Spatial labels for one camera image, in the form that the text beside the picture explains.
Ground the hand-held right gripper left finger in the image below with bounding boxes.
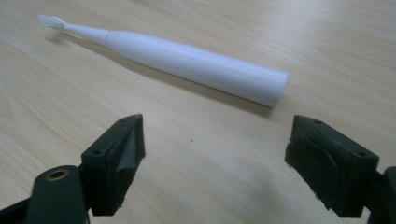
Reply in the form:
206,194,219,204
80,113,147,217

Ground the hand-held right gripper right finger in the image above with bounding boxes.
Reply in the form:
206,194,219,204
284,114,380,219

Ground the white electric toothbrush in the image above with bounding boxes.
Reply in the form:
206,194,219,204
36,13,290,109

